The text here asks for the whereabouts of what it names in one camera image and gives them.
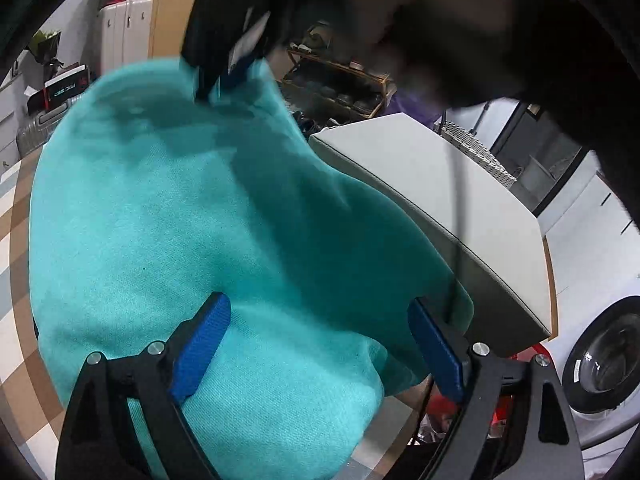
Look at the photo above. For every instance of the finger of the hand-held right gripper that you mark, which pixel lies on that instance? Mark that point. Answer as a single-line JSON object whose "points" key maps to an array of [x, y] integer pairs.
{"points": [[240, 72]]}

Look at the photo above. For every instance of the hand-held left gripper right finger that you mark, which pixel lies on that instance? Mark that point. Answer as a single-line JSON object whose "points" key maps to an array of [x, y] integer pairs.
{"points": [[437, 355]]}

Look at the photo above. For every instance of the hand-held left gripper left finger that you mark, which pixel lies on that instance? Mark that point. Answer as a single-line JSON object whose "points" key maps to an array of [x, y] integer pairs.
{"points": [[200, 350]]}

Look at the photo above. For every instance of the teal zip jacket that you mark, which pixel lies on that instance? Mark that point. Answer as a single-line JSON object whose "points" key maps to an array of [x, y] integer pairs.
{"points": [[200, 235]]}

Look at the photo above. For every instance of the person's right hand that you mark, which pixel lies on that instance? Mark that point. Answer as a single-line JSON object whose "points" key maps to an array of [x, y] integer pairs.
{"points": [[425, 20]]}

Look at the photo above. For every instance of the tan wooden door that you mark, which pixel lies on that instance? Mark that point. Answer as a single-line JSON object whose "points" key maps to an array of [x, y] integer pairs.
{"points": [[175, 5]]}

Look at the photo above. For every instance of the red object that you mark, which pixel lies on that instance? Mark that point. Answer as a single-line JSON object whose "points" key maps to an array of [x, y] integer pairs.
{"points": [[445, 405]]}

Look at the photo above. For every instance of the pile of sandals and shoes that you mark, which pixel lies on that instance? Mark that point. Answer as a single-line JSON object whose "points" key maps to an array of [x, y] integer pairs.
{"points": [[312, 122]]}

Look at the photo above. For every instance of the white upright suitcase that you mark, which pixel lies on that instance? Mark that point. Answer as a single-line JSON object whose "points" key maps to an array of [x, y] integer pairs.
{"points": [[125, 35]]}

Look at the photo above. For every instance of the grey white box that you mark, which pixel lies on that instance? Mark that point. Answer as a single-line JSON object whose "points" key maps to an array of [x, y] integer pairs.
{"points": [[425, 200]]}

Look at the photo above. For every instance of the black box with red stripe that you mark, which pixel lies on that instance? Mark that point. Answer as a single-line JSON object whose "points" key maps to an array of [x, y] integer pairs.
{"points": [[62, 87]]}

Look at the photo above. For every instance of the dark wrapped flower bouquet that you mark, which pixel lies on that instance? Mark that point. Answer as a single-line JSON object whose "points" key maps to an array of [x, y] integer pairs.
{"points": [[47, 47]]}

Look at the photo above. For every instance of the white washing machine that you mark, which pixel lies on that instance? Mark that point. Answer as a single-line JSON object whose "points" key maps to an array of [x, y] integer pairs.
{"points": [[610, 360]]}

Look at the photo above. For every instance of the purple bag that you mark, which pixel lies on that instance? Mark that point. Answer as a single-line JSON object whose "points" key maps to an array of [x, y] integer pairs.
{"points": [[415, 107]]}

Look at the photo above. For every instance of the white cabinet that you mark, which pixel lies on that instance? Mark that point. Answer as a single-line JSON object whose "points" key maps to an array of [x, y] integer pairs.
{"points": [[590, 250]]}

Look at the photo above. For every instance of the checked bed sheet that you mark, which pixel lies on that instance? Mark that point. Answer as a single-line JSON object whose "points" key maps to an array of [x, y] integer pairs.
{"points": [[20, 270]]}

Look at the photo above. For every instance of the white woven laundry basket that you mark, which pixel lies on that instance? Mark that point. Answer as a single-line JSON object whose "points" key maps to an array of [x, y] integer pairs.
{"points": [[480, 152]]}

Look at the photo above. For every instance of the silver suitcase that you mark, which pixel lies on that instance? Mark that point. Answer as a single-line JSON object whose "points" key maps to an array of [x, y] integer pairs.
{"points": [[40, 127]]}

